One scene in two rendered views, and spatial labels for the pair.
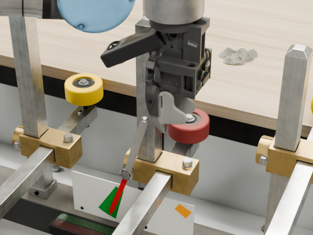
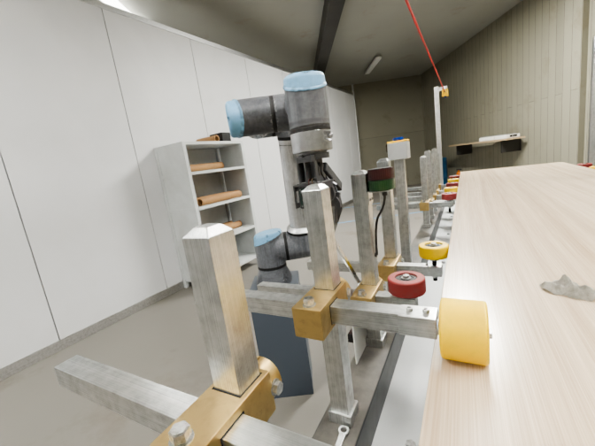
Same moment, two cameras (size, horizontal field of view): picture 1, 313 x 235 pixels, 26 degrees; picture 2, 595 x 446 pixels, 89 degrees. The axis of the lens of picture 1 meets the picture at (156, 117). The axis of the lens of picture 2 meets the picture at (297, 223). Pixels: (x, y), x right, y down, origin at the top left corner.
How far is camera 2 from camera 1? 1.26 m
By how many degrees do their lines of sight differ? 89
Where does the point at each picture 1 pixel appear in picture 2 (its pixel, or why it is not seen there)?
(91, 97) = (422, 252)
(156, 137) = (363, 265)
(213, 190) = not seen: hidden behind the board
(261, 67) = (563, 305)
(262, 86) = (509, 307)
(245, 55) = (568, 288)
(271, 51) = not seen: outside the picture
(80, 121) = (415, 266)
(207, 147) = not seen: hidden behind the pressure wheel
